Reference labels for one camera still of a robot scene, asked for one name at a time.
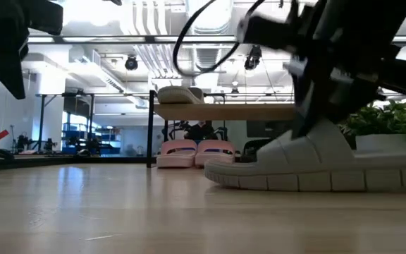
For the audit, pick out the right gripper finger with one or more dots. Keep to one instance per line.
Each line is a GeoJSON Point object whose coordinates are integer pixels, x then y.
{"type": "Point", "coordinates": [305, 98]}

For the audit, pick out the grey rubber slide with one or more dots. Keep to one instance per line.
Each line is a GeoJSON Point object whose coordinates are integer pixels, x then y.
{"type": "Point", "coordinates": [294, 180]}
{"type": "Point", "coordinates": [178, 96]}

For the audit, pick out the black background robot arm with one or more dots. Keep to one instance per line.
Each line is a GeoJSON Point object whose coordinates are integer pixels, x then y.
{"type": "Point", "coordinates": [176, 130]}
{"type": "Point", "coordinates": [221, 133]}

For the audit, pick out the black rubber slide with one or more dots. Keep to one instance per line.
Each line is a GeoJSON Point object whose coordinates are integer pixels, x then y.
{"type": "Point", "coordinates": [254, 151]}

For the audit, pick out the green plant in white pot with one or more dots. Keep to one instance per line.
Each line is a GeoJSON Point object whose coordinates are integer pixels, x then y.
{"type": "Point", "coordinates": [393, 120]}

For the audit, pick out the round black ceiling lamp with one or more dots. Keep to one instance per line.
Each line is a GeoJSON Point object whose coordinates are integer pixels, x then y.
{"type": "Point", "coordinates": [131, 63]}

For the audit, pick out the person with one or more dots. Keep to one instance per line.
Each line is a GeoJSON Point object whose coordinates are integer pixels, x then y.
{"type": "Point", "coordinates": [199, 131]}

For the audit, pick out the black background frame stand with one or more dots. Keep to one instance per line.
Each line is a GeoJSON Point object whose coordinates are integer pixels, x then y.
{"type": "Point", "coordinates": [41, 120]}

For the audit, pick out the black hanging camera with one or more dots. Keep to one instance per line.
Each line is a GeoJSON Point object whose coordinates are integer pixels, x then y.
{"type": "Point", "coordinates": [253, 58]}

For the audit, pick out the wooden shelf with black frame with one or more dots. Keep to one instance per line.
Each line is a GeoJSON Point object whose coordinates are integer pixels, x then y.
{"type": "Point", "coordinates": [224, 112]}

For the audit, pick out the silver ribbed air duct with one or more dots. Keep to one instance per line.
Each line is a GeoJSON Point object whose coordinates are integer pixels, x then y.
{"type": "Point", "coordinates": [208, 56]}

